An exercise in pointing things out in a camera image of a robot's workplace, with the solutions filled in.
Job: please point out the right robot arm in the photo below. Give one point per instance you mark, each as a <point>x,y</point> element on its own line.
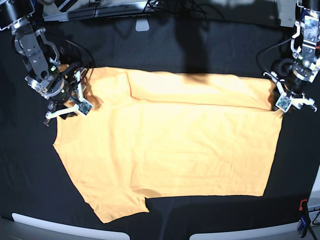
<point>40,56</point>

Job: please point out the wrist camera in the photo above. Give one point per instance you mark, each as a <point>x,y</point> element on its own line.
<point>283,103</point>
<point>85,107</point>

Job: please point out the aluminium rail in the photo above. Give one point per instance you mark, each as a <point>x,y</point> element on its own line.
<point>101,11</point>

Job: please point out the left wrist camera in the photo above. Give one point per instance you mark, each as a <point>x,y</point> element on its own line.
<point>283,103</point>

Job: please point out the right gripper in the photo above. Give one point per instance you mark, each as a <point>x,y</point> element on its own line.
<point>57,84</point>

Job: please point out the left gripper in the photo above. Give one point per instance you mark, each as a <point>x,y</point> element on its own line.
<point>295,75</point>

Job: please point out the white table edge strip left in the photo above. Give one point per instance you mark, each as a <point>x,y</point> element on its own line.
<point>58,227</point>

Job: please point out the red black clamp near right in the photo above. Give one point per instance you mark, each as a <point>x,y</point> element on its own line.
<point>303,206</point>

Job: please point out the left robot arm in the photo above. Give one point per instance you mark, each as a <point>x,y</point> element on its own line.
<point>305,42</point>

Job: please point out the grey tape patch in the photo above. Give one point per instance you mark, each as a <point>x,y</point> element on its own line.
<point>142,25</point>

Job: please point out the white table edge strip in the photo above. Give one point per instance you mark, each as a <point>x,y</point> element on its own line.
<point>58,227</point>
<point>247,234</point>

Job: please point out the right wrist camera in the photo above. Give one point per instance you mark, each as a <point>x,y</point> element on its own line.
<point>85,107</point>

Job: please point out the blue clamp near right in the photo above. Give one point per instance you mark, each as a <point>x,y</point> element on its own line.
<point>304,224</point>

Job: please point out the white table edge strip right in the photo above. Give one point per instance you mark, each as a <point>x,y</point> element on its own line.
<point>247,234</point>

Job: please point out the yellow t-shirt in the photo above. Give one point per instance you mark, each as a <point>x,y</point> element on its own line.
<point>161,134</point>

